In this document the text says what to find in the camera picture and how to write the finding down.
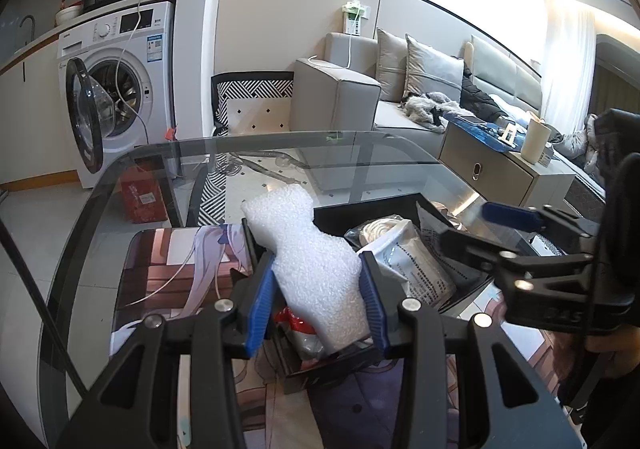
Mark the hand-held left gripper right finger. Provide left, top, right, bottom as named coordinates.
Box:
left=359, top=251, right=583, bottom=449

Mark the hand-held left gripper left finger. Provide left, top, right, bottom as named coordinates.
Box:
left=55, top=249, right=278, bottom=449

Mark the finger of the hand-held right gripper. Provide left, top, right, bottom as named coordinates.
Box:
left=437, top=226, right=596, bottom=282
left=481, top=201, right=603, bottom=240

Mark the grey printed packet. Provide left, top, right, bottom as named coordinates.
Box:
left=417, top=201, right=501, bottom=290

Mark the red and white packet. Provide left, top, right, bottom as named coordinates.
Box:
left=275, top=306, right=326, bottom=360

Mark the white face mask packet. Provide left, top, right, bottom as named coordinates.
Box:
left=372, top=221, right=458, bottom=312

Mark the white foam piece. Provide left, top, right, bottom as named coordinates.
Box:
left=241, top=186, right=373, bottom=347

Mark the black storage box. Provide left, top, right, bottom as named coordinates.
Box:
left=245, top=194, right=546, bottom=395

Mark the person's right hand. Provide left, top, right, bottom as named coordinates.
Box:
left=585, top=331, right=640, bottom=380

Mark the beige coffee table cabinet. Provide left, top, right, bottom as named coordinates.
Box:
left=440, top=114, right=581, bottom=210

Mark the white cylinder cup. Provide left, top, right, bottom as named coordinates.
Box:
left=522, top=116, right=551, bottom=164

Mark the printed table mat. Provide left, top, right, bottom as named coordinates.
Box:
left=107, top=224, right=571, bottom=449

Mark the black jacket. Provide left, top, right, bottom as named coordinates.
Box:
left=460, top=61, right=506, bottom=122

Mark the grey furry garment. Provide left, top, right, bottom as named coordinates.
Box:
left=400, top=91, right=461, bottom=130

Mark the red box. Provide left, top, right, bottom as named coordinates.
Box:
left=120, top=164, right=168, bottom=225

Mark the grey pillow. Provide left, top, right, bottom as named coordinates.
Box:
left=402, top=34, right=465, bottom=102

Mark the beige pillow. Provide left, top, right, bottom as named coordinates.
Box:
left=375, top=27, right=408, bottom=90

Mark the grey sofa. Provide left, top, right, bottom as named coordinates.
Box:
left=290, top=31, right=606, bottom=202

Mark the black patterned chair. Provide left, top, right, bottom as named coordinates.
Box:
left=190, top=71, right=296, bottom=230

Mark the white washing machine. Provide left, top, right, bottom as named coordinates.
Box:
left=57, top=1, right=177, bottom=190

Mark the white bowl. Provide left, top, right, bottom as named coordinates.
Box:
left=55, top=4, right=83, bottom=26

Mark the kitchen faucet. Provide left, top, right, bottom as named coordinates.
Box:
left=19, top=15, right=37, bottom=50

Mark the black cable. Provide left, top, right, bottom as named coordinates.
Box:
left=0, top=216, right=91, bottom=395

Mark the wall socket with plugs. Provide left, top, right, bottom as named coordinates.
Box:
left=342, top=0, right=371, bottom=36

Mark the thin white cable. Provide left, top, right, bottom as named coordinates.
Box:
left=114, top=0, right=151, bottom=122

